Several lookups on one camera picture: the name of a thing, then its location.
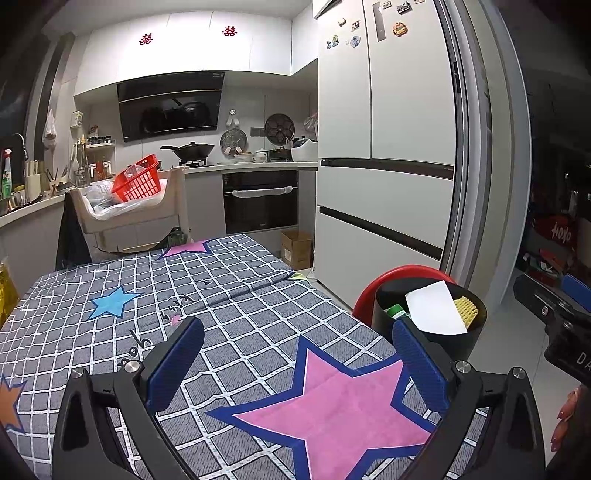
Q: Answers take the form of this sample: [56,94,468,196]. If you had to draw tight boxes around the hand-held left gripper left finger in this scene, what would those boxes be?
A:
[52,316,205,480]

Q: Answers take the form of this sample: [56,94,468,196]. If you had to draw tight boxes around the hanging clear plastic bag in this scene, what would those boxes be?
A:
[41,110,58,149]

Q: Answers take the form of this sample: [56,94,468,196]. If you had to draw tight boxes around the white paper sheet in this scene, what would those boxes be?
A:
[405,281,468,335]

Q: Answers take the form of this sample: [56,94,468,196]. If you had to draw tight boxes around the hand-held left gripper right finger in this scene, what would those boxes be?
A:
[392,318,548,480]

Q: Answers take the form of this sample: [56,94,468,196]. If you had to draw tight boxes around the white rice cooker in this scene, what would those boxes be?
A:
[291,138,319,162]

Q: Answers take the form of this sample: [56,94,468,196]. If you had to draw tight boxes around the white spice rack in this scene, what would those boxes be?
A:
[85,134,116,178]

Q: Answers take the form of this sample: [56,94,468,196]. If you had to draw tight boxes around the green spray bottle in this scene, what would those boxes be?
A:
[1,148,14,199]

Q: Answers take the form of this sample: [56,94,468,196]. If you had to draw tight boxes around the red printed box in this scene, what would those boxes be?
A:
[531,215,580,252]

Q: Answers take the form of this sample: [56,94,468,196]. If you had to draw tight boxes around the black range hood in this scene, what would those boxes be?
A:
[117,71,225,143]

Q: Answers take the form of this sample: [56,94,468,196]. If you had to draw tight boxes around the grey checked star blanket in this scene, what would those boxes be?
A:
[0,233,490,480]

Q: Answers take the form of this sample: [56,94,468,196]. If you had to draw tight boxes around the white wall cabinets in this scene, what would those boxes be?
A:
[74,9,319,97]

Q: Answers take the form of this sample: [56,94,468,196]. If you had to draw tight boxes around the beige plastic cart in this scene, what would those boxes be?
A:
[69,166,190,252]

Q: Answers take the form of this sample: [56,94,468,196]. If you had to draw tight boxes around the cardboard box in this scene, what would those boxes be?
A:
[281,230,315,271]

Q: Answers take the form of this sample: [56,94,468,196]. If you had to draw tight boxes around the red plastic basket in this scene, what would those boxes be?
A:
[111,154,163,203]

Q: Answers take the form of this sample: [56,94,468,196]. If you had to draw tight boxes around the white refrigerator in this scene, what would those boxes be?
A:
[316,0,455,287]

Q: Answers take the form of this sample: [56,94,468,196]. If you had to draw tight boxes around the black wok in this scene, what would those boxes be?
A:
[160,142,215,161]

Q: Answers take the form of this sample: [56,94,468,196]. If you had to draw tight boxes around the metal pot lid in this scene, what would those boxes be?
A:
[220,129,245,156]

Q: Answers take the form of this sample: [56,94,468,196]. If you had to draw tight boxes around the black built-in oven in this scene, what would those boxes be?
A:
[222,170,299,234]

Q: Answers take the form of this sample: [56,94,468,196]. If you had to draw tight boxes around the dark kitchen window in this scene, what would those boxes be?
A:
[0,46,65,153]

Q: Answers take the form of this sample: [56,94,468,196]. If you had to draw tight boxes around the gold foil bag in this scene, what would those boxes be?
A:
[0,263,19,310]

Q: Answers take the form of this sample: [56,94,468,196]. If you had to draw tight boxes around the tall glass bottle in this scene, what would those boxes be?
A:
[74,138,90,188]

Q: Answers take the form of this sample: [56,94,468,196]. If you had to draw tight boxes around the round metal steamer rack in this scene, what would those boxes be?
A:
[264,113,296,144]

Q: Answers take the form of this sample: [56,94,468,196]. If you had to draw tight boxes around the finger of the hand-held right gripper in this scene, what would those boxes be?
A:
[561,272,591,308]
[512,274,578,333]

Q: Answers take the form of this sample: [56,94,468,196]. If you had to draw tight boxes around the grey kitchen counter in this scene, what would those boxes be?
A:
[0,161,319,259]

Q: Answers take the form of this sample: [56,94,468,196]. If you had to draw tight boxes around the grey door frame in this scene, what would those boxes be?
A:
[436,0,532,305]

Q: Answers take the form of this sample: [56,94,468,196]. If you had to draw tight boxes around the person's right hand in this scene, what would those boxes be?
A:
[551,387,591,455]

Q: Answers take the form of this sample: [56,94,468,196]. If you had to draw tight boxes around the black round bin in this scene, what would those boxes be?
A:
[372,277,488,365]

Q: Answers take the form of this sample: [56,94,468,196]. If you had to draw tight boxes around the beige knife block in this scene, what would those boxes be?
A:
[24,159,43,197]

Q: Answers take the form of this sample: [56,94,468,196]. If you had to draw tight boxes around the yellow sponge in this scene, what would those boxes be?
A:
[453,296,478,330]

